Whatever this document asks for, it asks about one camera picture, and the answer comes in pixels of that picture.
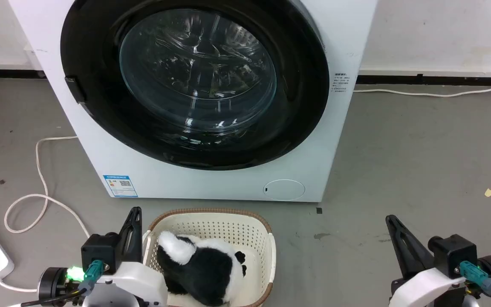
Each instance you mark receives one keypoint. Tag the blue energy label sticker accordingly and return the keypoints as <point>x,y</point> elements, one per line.
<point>120,186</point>

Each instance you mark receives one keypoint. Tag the small printed text sticker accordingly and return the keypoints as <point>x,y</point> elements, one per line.
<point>341,82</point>

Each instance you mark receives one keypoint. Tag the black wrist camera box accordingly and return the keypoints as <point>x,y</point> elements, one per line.
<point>100,249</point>
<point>452,256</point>

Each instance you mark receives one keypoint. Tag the white front-load washing machine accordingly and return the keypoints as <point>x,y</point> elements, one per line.
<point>211,183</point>

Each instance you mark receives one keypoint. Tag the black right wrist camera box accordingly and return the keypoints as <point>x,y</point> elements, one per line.
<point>452,256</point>

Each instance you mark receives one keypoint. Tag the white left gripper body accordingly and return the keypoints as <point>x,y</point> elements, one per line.
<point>134,283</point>

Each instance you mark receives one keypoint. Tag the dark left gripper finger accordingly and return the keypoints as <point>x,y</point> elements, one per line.
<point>126,238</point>
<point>137,238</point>

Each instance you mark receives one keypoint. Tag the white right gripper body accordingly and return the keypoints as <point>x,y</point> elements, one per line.
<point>428,288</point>

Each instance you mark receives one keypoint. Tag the round white filter cover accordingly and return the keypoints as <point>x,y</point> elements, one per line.
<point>284,189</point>

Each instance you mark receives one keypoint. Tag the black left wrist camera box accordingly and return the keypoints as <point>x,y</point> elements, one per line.
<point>100,249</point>

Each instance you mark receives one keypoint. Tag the cream plastic laundry basket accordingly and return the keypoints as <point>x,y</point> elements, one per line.
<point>215,226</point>

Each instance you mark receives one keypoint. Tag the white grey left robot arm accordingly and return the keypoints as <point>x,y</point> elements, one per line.
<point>53,283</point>

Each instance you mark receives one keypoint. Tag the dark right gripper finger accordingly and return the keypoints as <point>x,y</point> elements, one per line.
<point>401,251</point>
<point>418,247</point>

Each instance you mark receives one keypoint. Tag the black white panda plush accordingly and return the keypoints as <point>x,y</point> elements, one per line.
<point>203,268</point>

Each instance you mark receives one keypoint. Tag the black round washer door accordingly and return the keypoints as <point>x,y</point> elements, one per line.
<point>198,85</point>

